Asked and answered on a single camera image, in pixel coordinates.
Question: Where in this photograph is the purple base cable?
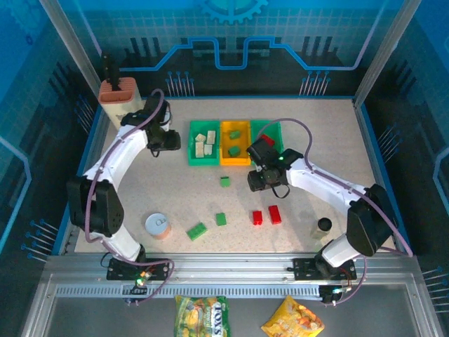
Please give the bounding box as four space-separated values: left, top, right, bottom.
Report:
333 254 368 307
129 259 175 305

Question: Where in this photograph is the green snack bag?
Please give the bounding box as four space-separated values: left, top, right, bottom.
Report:
174 294 233 337

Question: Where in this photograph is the small jar with black lid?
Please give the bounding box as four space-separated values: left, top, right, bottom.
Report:
313 217 333 242

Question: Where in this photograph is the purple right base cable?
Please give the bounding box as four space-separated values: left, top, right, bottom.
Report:
333 254 368 307

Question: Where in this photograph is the aluminium frame post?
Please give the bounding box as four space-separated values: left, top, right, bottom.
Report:
38 0 106 106
352 0 422 108

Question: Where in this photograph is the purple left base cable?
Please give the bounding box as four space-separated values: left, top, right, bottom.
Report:
129 259 175 305

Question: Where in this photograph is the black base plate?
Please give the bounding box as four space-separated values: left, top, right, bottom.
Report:
106 258 170 282
293 257 358 281

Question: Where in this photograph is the small circuit board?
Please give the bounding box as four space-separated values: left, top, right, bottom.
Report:
130 275 150 296
321 284 347 305

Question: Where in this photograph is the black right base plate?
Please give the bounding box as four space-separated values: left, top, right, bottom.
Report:
293 257 358 281

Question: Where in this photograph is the green plastic bin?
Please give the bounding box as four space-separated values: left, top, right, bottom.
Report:
249 119 283 155
188 120 222 166

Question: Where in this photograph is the aluminium frame rail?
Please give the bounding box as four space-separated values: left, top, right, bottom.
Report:
41 251 420 285

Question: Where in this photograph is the yellow snack bag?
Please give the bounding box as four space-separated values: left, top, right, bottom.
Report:
260 294 326 337

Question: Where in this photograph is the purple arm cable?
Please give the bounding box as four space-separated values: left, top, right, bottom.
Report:
85 88 166 263
259 118 414 256

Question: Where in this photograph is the slotted grey cable duct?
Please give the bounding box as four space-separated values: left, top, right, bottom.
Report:
55 282 326 300

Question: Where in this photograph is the long green lego brick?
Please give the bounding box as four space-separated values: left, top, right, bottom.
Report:
186 222 208 242

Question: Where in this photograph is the black knife handle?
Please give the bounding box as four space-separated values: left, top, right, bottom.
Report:
99 49 120 91

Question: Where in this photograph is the tin can with pull tab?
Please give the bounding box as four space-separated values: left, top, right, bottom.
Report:
145 213 173 242

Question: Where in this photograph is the cream knife block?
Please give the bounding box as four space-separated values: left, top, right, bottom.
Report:
97 76 143 129

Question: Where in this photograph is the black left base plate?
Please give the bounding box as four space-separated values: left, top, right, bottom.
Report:
106 258 170 282

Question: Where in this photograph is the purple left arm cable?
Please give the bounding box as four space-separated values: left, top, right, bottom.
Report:
85 88 166 263

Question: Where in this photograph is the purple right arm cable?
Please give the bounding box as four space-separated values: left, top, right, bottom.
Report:
259 118 414 256

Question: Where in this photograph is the yellow plastic bin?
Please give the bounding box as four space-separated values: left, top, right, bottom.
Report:
220 120 253 166

